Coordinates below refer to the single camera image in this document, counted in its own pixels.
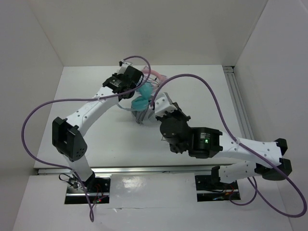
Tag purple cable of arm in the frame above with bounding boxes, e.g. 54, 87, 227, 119
149, 74, 308, 218
21, 55, 152, 222

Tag pink blue cat-ear headphones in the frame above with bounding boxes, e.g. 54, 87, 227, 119
141, 67, 167, 90

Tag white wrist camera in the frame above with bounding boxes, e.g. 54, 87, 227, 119
116, 61, 134, 76
154, 92, 177, 117

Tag aluminium rail at table edge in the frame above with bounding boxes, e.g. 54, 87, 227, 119
37, 163, 222, 180

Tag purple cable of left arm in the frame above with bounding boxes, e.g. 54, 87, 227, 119
21, 55, 152, 222

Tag black cable on pink headphones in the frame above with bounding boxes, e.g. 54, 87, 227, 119
141, 74, 161, 89

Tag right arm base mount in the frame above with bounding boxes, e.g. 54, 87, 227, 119
194, 166, 241, 202

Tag teal cat-ear headphones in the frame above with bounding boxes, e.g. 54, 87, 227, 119
117, 83, 153, 112

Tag grey bundled headphone cable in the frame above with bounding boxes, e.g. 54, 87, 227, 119
135, 110, 149, 125

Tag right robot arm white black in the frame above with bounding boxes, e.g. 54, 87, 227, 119
154, 100, 292, 189

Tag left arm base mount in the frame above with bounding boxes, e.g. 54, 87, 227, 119
58, 173, 111, 205

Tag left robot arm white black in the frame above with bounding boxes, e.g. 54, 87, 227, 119
52, 64, 144, 192

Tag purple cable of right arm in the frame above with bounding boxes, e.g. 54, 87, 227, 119
149, 74, 308, 218

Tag grey white headphones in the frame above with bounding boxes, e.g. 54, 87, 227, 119
131, 109, 157, 126

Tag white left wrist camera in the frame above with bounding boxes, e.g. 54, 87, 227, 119
116, 61, 134, 76

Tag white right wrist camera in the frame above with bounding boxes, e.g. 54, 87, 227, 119
154, 92, 177, 117

